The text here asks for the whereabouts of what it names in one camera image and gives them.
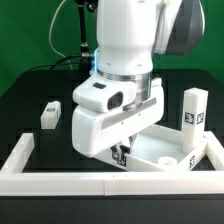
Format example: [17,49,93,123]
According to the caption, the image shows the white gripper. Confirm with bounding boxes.
[72,78,164,163]

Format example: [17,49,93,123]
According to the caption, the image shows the white desk top tray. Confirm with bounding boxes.
[96,125,207,172]

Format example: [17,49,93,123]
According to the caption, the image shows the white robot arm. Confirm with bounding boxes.
[72,0,205,164]

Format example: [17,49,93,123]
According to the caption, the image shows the black cable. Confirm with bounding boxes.
[13,54,92,84]

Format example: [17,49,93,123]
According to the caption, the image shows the white U-shaped fence frame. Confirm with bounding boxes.
[0,132,224,196]

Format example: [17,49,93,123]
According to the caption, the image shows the white cable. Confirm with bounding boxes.
[48,0,75,71]

